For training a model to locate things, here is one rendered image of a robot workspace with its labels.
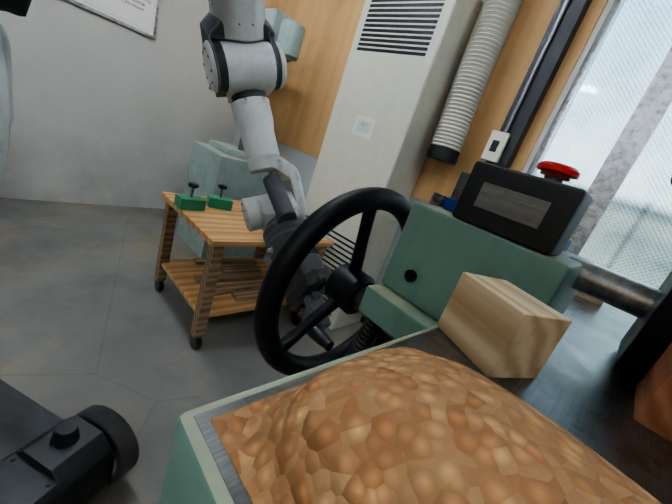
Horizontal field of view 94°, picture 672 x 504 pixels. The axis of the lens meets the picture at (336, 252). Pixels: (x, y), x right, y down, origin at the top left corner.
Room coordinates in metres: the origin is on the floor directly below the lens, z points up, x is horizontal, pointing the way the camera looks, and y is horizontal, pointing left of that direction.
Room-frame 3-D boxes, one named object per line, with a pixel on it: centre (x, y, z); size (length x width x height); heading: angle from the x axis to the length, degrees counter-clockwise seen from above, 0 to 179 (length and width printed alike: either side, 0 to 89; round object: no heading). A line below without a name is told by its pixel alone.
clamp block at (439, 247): (0.31, -0.15, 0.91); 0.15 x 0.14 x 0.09; 139
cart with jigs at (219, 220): (1.49, 0.45, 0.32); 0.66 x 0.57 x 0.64; 141
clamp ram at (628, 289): (0.25, -0.22, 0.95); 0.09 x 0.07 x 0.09; 139
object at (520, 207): (0.31, -0.14, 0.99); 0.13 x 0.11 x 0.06; 139
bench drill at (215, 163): (2.24, 0.85, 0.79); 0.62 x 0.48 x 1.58; 51
